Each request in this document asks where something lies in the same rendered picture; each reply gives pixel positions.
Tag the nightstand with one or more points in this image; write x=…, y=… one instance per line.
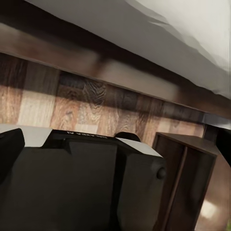
x=197, y=190

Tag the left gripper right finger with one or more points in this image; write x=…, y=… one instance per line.
x=223, y=143

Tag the fixed window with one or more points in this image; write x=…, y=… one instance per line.
x=210, y=134

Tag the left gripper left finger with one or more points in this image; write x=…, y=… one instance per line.
x=12, y=143

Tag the bed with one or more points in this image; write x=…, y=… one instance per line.
x=178, y=51

